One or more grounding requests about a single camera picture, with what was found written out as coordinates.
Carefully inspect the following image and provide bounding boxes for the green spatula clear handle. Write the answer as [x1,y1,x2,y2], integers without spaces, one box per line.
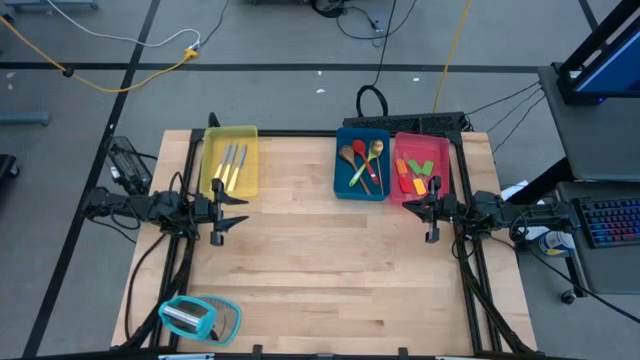
[402,152,424,177]
[418,159,436,189]

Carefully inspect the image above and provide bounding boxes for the black diagonal desk bar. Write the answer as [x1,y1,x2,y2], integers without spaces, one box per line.
[507,157,575,209]

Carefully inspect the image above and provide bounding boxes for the monitor on black stand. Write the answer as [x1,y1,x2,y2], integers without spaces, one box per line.
[556,0,640,107]

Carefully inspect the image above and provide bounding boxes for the grey desk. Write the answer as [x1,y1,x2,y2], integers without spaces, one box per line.
[537,63,640,182]
[556,179,640,296]

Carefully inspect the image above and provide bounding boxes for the white floor cable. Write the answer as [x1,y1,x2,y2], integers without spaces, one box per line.
[45,0,203,50]

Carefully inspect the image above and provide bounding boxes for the lime green silicone spoon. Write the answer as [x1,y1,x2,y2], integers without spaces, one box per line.
[348,149,379,189]

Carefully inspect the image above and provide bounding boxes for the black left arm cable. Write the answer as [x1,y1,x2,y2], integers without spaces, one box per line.
[123,230,170,342]

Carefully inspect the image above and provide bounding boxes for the black looped floor cable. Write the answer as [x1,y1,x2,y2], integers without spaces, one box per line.
[355,0,399,119]

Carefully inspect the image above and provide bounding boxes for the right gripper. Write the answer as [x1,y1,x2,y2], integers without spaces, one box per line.
[402,175,469,245]

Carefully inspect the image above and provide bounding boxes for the yellow hanging power cable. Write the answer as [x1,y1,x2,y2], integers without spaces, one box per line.
[431,0,474,114]

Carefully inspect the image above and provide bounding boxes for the yellow floor extension cable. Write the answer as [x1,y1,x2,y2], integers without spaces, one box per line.
[0,14,200,95]

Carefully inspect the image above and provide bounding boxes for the black floor cable tangle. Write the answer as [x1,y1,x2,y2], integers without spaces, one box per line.
[309,0,419,49]

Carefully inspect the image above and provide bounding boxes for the white blue yellow can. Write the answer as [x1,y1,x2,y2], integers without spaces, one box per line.
[538,230,576,258]

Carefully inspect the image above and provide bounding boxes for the black mesh power supply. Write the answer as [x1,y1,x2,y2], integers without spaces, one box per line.
[103,135,154,196]

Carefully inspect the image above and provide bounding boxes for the thin black floor cable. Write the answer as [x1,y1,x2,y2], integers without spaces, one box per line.
[198,0,231,49]

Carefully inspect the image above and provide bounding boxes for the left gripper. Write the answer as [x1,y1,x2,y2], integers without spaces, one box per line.
[193,178,250,247]

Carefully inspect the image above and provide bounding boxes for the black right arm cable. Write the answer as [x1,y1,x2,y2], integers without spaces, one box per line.
[519,239,640,326]

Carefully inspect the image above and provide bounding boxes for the gold metal spoon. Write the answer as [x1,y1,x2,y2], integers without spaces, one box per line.
[369,139,386,196]

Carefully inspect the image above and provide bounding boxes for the cream handled steel knife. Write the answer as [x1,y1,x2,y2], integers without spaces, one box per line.
[226,143,249,194]
[207,143,234,194]
[215,143,241,194]

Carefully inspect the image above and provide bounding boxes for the rainbow backlit keyboard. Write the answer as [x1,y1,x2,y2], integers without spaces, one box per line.
[572,196,640,250]

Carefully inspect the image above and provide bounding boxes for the blue plastic bin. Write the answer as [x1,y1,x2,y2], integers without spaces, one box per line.
[333,126,392,203]

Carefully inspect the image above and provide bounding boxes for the grey floor stand foot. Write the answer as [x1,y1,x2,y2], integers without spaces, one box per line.
[0,111,52,127]

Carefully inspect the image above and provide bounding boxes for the pink plastic bin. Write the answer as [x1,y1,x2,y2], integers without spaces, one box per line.
[389,131,453,207]

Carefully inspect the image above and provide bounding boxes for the yellow plastic bin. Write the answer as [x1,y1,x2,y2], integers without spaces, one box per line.
[198,124,260,200]

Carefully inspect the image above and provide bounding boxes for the wooden spoon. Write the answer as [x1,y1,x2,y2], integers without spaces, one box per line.
[338,144,372,196]

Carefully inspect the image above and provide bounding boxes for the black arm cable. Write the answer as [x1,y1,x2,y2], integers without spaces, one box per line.
[519,239,640,326]
[123,230,170,342]

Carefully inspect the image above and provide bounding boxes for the black perforated power box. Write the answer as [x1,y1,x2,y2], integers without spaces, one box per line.
[342,110,470,134]

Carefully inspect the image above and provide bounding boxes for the black chair base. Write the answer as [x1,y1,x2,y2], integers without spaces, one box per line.
[0,153,21,180]

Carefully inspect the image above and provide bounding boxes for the thin black desk cable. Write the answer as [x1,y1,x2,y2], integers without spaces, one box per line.
[484,88,544,134]
[462,80,542,117]
[492,94,546,155]

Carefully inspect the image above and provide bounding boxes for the red silicone spoon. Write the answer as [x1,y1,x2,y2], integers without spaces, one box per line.
[351,139,381,186]

